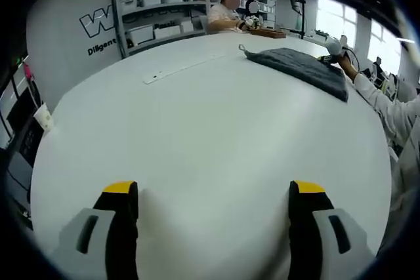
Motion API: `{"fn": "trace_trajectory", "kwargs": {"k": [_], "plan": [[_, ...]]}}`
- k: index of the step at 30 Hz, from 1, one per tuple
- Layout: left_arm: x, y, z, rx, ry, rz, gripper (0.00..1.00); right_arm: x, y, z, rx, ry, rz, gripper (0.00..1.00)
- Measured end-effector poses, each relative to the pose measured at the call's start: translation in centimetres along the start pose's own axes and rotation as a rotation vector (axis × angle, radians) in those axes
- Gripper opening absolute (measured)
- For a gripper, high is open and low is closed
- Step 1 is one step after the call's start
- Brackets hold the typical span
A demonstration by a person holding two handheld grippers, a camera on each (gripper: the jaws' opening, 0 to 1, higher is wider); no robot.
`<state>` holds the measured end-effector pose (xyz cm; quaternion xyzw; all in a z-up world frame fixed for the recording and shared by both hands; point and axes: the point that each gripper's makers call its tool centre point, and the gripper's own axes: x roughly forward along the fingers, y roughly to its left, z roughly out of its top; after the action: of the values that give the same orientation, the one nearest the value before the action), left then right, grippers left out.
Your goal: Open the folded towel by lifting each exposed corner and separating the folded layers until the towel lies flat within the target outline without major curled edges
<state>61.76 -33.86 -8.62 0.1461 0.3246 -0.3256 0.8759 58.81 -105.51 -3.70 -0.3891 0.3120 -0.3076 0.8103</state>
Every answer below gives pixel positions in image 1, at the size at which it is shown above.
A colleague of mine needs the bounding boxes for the black counter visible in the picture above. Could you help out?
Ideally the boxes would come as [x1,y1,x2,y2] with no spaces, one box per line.
[6,112,45,192]

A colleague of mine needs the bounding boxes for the person's right hand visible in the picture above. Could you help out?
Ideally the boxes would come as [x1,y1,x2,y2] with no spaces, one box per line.
[337,55,358,81]

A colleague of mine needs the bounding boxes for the white table cover plate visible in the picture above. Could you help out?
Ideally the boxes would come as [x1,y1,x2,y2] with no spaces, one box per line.
[142,53,230,85]

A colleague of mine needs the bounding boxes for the grey towel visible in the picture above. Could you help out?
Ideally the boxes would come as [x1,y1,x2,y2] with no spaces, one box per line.
[238,43,349,103]

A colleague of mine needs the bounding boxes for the black monitor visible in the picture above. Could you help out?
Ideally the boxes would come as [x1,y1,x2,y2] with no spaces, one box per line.
[6,86,40,133]

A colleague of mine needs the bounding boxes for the brown wooden tray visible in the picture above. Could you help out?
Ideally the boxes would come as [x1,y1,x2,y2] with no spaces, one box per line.
[249,28,287,39]

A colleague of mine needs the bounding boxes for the pink hanging cloth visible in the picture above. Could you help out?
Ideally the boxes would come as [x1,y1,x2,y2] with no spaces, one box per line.
[22,62,35,81]

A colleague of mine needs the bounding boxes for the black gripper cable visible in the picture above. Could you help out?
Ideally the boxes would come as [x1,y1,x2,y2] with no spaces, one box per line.
[344,47,362,73]

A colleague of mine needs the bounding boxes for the white paper cup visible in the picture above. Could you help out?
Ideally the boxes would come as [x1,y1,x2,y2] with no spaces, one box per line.
[33,102,54,135]

